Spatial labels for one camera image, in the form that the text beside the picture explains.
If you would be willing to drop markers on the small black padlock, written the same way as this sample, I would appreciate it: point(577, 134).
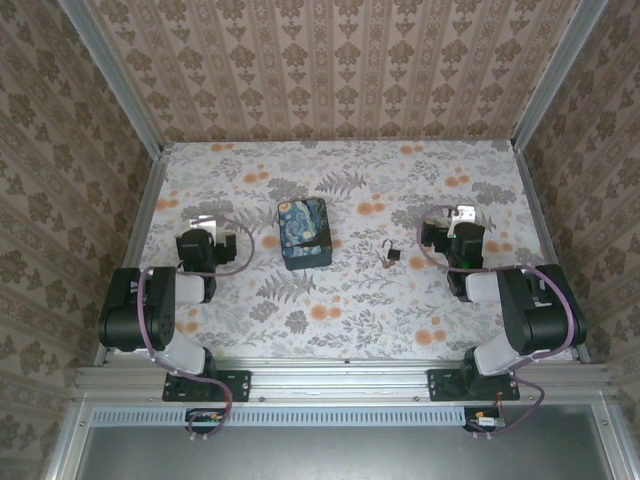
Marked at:
point(394, 254)

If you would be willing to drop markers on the starry night print box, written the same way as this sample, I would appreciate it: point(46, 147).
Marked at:
point(302, 225)

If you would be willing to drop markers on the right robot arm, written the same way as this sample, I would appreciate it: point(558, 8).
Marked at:
point(540, 320)

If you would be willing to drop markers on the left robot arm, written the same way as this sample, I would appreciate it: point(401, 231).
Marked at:
point(125, 310)

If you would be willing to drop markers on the floral patterned table cover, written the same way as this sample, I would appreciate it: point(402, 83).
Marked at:
point(340, 310)

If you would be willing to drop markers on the grey metal sheet panel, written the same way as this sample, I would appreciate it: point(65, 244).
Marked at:
point(340, 455)

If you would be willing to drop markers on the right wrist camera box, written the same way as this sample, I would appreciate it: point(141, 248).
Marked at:
point(464, 214)

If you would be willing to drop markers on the aluminium side rail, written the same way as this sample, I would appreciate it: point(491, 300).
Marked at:
point(535, 200)
point(152, 200)

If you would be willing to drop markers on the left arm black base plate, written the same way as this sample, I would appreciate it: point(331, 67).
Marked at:
point(235, 385)

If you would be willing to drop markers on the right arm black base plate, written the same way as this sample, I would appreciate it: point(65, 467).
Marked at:
point(445, 385)

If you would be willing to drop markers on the horizontal aluminium frame rail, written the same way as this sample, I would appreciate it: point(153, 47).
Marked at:
point(340, 380)

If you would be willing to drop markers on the aluminium upright post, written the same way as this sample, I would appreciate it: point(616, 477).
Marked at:
point(556, 75)
point(114, 75)

